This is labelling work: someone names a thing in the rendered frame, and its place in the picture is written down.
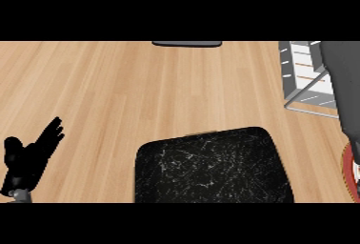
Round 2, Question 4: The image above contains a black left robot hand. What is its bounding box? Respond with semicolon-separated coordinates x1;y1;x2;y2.
0;115;67;198

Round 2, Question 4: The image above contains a black speckled tray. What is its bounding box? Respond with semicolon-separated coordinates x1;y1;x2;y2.
135;126;297;204

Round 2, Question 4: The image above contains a dark grey flat object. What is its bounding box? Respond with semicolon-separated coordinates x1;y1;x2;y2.
151;40;225;49

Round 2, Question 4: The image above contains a red round plate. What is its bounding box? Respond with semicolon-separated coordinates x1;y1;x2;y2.
340;141;360;204

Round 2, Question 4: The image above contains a tall dark grey block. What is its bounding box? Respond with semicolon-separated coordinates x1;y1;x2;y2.
318;40;360;166

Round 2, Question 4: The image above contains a silver wire tiered basket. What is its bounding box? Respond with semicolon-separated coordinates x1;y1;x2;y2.
278;40;341;120

